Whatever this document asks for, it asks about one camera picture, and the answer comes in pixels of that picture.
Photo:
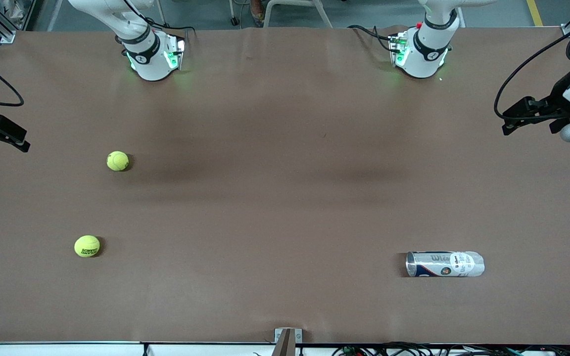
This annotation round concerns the plain yellow tennis ball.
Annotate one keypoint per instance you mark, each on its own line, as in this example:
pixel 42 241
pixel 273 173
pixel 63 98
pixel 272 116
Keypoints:
pixel 117 160

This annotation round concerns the clear plastic tennis ball can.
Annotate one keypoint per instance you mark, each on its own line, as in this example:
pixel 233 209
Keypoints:
pixel 443 263

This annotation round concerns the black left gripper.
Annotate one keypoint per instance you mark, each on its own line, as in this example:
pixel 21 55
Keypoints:
pixel 558 97

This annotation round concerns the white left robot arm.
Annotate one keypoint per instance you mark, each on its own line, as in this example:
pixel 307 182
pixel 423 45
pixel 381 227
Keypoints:
pixel 423 59

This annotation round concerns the white stool legs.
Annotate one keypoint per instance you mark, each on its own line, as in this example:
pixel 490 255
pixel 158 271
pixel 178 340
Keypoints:
pixel 322 15

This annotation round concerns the brown shoe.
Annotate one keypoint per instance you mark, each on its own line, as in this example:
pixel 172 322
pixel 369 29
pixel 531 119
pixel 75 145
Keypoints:
pixel 258 12

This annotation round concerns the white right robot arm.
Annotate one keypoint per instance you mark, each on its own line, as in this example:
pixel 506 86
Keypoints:
pixel 149 64

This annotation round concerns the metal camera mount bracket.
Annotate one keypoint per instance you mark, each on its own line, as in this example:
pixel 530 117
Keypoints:
pixel 287 337

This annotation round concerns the yellow tennis ball black print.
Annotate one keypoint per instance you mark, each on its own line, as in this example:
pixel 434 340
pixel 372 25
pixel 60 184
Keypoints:
pixel 87 245

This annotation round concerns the brown table cover mat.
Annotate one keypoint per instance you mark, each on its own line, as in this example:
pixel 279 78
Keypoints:
pixel 285 277

